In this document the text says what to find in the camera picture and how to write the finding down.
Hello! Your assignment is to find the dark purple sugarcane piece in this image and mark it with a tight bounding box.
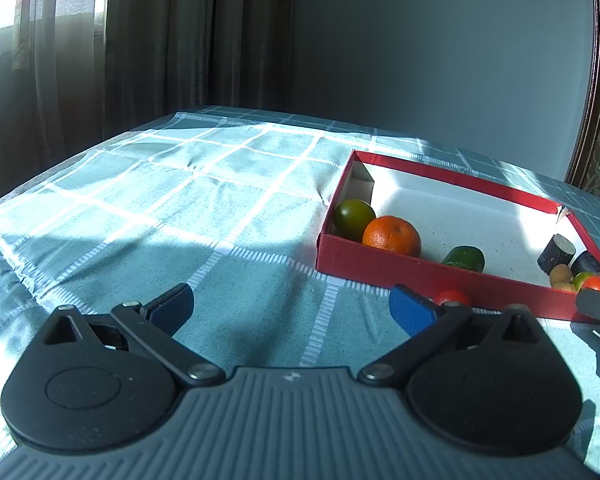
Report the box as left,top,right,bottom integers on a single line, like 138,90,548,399
571,250,600,279
537,234,578,275

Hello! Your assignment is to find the teal checked tablecloth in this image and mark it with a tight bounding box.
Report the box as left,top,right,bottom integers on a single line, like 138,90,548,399
0,105,600,466

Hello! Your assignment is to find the red cardboard box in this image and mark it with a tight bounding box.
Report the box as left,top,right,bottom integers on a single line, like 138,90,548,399
316,150,600,322

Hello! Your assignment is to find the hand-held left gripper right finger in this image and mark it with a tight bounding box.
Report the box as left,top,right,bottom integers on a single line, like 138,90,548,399
357,284,554,389

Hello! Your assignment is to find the orange mandarin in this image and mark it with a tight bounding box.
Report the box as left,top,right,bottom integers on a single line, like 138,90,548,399
362,215,422,258

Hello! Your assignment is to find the green cucumber piece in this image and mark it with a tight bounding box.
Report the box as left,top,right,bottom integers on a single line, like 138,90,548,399
441,245,486,273

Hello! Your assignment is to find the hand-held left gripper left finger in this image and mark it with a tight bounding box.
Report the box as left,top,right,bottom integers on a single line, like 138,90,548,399
39,282,227,389

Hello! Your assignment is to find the large green tomato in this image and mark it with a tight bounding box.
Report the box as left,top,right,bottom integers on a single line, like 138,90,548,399
334,199,377,242

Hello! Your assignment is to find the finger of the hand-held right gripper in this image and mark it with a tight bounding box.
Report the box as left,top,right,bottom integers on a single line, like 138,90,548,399
575,288,600,332

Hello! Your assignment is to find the brown curtain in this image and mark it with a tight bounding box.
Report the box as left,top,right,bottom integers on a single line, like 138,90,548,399
102,0,298,141

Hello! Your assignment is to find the dark wooden frame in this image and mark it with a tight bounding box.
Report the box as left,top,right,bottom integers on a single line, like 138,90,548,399
565,0,600,191

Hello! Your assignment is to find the sheer white curtain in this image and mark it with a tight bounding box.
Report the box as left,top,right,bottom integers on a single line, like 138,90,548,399
0,0,113,206

